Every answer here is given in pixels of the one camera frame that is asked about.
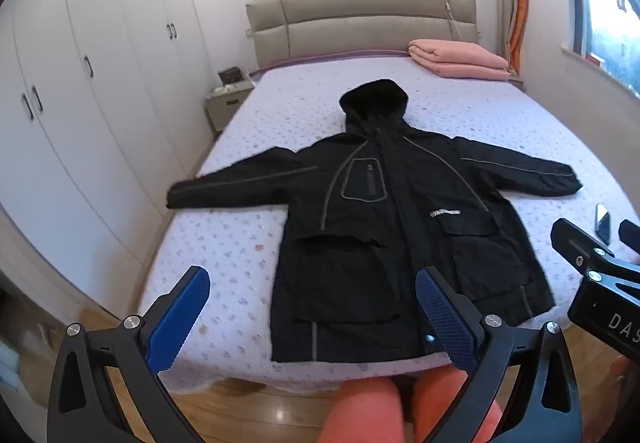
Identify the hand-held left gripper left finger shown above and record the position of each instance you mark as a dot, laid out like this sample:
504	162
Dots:
175	318

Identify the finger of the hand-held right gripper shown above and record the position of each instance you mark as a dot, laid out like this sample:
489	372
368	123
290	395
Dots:
631	235
575	238

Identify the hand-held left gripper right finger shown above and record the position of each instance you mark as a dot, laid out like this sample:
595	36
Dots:
445	323

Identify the black hooded jacket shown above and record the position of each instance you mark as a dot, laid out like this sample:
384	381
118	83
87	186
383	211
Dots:
395	233

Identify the smartphone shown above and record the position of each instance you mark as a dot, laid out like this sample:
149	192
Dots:
603	223

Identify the bed with floral quilt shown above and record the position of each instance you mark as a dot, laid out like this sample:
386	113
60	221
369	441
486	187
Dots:
240	243

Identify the person's legs in orange pants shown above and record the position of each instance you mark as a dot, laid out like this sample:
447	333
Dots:
365	408

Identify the folded pink blanket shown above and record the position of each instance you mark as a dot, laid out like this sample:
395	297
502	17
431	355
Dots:
457	59

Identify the beige nightstand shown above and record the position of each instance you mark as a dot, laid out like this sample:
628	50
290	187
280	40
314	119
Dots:
225	105

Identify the white wardrobe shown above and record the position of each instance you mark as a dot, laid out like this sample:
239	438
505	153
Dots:
85	88

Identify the dark box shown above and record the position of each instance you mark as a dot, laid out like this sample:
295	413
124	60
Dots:
230	75

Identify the beige padded headboard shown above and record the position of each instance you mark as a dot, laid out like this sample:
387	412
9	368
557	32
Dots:
360	23

